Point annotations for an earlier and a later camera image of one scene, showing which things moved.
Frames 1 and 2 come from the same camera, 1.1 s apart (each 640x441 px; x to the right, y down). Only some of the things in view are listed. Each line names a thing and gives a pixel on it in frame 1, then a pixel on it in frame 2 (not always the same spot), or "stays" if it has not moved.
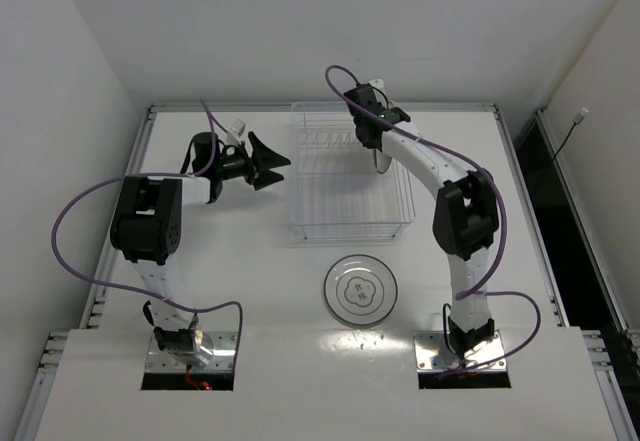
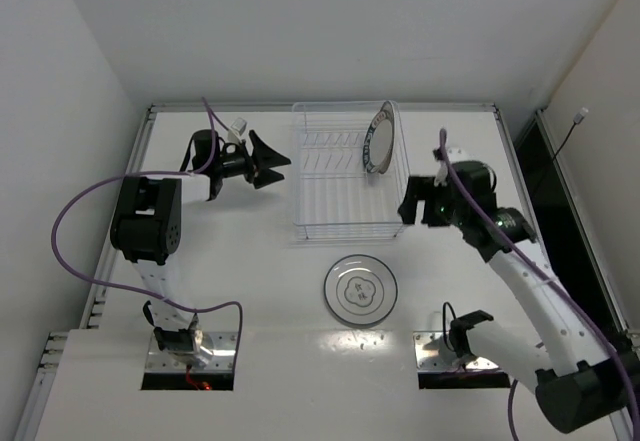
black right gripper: [373, 140] to [428, 201]
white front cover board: [326, 385] stays
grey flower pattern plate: [360, 289] stays
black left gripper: [252, 164] stays
